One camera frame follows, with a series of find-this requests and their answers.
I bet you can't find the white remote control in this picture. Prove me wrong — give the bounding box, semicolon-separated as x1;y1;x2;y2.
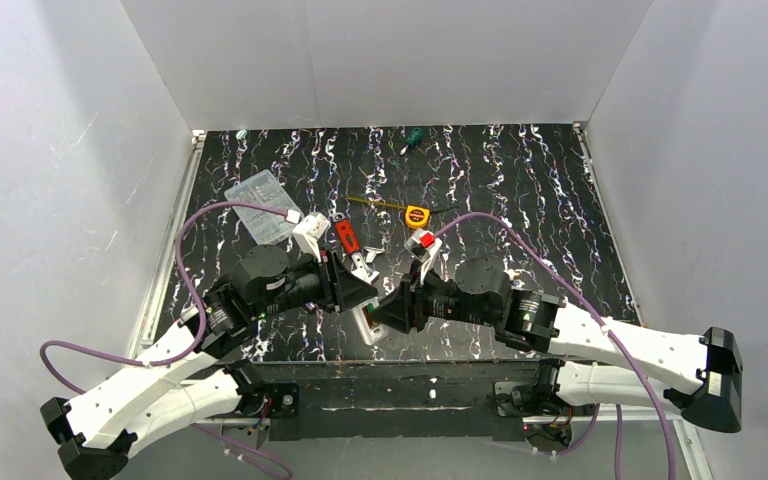
349;298;389;346

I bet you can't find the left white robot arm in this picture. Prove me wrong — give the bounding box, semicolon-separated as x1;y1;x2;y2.
40;245;377;479

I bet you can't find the small silver wrench piece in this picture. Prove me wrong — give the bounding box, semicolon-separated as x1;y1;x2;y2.
363;246;385;263

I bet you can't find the yellow tape measure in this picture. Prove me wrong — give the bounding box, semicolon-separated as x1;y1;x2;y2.
404;205;431;230

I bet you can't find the clear plastic screw box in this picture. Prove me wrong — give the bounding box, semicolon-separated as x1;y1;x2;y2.
223;169;306;245

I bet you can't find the red handled adjustable wrench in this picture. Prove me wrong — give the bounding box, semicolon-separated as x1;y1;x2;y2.
333;213;379;284

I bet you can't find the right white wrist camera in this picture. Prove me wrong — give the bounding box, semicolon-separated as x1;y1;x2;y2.
404;228;442;285

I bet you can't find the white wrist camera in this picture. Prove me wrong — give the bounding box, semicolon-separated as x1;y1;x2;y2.
404;228;442;285
291;212;331;263

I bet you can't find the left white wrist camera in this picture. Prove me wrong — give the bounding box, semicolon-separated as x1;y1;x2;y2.
291;212;331;263

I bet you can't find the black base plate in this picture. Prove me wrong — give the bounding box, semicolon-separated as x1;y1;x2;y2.
198;360;597;444

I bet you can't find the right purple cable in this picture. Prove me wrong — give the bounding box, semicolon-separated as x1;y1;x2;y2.
433;211;680;480

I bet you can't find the green handled screwdriver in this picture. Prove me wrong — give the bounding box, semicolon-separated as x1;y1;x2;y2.
400;127;423;155

